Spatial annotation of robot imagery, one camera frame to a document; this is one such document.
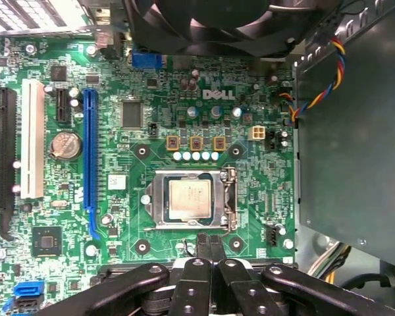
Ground grey square controller chip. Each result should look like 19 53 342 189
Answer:
121 100 144 129

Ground yellow black power wires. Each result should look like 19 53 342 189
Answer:
324 246 352 284

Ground black open PC case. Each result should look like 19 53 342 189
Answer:
0 0 395 316

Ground short black expansion slot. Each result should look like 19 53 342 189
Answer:
55 88 72 124

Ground white PCI slot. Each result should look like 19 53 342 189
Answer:
20 78 46 200

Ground blue board header connector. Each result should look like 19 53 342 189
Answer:
130 48 165 70

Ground green motherboard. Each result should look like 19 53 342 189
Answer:
0 36 299 316

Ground red black twisted wire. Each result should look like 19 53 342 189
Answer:
278 36 347 121

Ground long black expansion slot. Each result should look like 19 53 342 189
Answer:
0 86 18 242

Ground silver CPU plate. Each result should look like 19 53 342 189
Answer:
168 180 213 221

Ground black SATA port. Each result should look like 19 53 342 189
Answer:
14 296 42 313

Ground purple grey wire bundle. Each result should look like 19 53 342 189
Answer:
307 242 340 278

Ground round coin cell battery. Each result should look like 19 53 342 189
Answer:
49 131 84 161

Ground metal socket cover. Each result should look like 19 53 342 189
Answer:
144 170 227 230

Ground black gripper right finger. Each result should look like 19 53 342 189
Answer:
209 235 395 316

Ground black square chipset chip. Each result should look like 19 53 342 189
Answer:
32 226 63 258

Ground black case fan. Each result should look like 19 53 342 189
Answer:
124 0 344 59

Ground grey power supply unit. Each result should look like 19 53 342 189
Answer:
295 0 395 271

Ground blue SATA port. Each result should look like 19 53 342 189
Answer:
13 280 46 298

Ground metal locking lever wire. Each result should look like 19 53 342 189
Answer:
143 167 240 232

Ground blue expansion slot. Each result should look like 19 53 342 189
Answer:
82 88 102 241

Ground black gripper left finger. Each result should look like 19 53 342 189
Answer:
36 232 215 316

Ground CPU socket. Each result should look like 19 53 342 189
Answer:
144 167 240 232

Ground white four-pin power socket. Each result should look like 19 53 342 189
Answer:
248 125 266 142

